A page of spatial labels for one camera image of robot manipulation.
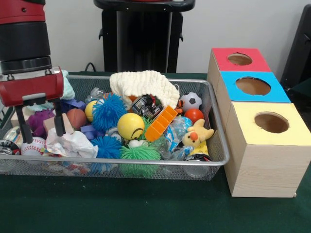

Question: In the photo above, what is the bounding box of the wooden box with three holes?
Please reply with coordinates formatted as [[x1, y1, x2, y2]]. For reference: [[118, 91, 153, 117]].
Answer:
[[207, 47, 311, 199]]

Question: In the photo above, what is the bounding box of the yellow ball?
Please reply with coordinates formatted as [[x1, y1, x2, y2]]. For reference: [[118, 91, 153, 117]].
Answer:
[[117, 113, 145, 141]]

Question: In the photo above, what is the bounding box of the mint knitted cloth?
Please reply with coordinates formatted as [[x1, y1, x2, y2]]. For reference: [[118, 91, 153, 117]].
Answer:
[[26, 69, 76, 110]]

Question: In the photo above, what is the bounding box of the white paper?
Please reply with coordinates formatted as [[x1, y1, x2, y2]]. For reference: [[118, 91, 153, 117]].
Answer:
[[45, 128, 99, 158]]

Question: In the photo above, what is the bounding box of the black chair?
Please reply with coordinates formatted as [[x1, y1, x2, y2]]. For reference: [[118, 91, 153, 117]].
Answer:
[[279, 3, 311, 92]]

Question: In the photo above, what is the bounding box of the orange plastic brick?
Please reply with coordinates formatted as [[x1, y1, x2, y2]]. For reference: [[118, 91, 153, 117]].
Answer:
[[145, 104, 178, 143]]

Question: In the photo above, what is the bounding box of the yellow plush toy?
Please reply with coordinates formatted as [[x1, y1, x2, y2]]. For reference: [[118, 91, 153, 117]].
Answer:
[[182, 118, 215, 149]]

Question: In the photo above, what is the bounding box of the black cable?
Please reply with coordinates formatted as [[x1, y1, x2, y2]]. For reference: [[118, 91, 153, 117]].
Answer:
[[84, 62, 103, 72]]

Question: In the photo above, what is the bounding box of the green spiky ball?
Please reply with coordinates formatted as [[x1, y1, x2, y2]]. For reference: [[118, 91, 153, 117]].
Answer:
[[119, 143, 162, 178]]

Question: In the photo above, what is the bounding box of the white baseball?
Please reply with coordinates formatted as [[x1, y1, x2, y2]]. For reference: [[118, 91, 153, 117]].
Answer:
[[21, 136, 46, 156]]

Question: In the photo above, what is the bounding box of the shallow mesh bin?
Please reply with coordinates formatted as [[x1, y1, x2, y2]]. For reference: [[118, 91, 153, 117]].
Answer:
[[0, 74, 231, 182]]

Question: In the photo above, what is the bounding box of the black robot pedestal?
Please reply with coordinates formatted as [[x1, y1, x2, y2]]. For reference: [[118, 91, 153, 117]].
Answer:
[[93, 0, 196, 73]]

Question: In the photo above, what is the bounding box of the green covered side table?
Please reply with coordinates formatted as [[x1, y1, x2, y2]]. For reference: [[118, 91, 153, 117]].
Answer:
[[286, 79, 311, 104]]

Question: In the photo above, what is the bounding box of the cream knitted cloth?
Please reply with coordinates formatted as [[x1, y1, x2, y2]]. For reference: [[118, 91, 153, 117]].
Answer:
[[109, 70, 180, 109]]

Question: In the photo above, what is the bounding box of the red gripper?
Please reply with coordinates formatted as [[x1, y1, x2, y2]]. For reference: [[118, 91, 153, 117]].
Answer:
[[0, 67, 67, 145]]

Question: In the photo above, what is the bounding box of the dark green tablecloth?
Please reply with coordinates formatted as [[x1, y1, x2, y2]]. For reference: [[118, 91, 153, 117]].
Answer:
[[0, 71, 311, 233]]

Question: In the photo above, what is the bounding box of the black white soccer ball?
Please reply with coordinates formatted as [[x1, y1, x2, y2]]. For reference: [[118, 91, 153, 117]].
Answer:
[[180, 91, 203, 113]]

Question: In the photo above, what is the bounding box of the blue spiky ball with eyes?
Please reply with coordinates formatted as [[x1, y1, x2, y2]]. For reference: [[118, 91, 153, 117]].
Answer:
[[91, 93, 129, 133]]

